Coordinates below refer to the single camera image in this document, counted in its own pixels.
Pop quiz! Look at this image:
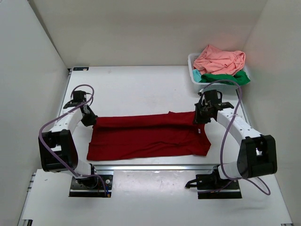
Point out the red t-shirt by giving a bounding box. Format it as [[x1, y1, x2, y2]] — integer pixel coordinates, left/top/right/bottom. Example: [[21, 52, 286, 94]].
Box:
[[87, 112, 211, 161]]

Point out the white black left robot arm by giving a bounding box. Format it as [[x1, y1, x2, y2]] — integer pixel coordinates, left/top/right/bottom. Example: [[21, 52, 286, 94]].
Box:
[[41, 90, 100, 189]]

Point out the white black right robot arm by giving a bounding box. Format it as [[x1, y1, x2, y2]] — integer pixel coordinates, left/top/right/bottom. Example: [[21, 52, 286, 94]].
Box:
[[185, 90, 277, 192]]

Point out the white plastic laundry basket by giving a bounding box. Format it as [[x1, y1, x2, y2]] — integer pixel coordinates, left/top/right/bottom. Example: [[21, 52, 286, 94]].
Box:
[[188, 53, 238, 92]]

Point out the teal t-shirt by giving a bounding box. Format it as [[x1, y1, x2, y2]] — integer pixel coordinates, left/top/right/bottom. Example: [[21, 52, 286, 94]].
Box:
[[192, 69, 202, 83]]

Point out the green t-shirt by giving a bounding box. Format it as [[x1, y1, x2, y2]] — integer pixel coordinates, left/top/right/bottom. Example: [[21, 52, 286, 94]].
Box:
[[200, 70, 251, 86]]

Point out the pink t-shirt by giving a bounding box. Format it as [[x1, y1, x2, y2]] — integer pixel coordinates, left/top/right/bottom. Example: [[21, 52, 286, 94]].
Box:
[[193, 45, 246, 76]]

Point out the blue white label sticker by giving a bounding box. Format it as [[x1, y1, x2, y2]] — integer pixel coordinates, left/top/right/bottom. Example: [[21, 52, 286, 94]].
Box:
[[73, 67, 89, 71]]

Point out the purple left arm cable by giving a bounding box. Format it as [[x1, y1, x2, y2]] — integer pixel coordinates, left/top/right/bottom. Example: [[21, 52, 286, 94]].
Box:
[[39, 84, 111, 197]]

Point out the aluminium rail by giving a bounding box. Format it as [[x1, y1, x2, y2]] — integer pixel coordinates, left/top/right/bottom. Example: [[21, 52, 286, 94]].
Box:
[[94, 164, 218, 171]]

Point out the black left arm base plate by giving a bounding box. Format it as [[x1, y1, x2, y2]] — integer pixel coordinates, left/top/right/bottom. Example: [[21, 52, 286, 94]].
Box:
[[69, 171, 113, 198]]

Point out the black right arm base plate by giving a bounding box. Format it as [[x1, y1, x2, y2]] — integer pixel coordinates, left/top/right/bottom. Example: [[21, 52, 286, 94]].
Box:
[[185, 173, 242, 200]]

